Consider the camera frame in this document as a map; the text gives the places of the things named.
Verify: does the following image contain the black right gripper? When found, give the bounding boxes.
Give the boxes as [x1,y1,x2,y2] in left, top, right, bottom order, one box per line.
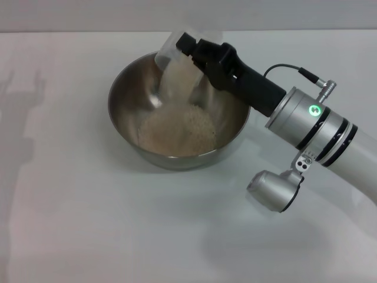
[176,32,287,117]

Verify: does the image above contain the translucent plastic measuring cup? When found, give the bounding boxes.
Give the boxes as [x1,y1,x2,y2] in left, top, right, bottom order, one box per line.
[154,28,224,71]

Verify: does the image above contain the white rice grains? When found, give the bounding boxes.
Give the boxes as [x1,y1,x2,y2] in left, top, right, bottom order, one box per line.
[137,54,217,157]

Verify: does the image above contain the large stainless steel bowl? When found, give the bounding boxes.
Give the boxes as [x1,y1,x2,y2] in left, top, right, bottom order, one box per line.
[107,50,252,170]

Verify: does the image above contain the black cable with metal connector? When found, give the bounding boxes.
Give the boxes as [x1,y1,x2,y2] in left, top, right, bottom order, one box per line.
[262,64,337,103]

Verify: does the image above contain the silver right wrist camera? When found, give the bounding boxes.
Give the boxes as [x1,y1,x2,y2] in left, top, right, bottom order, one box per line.
[246,152,313,213]

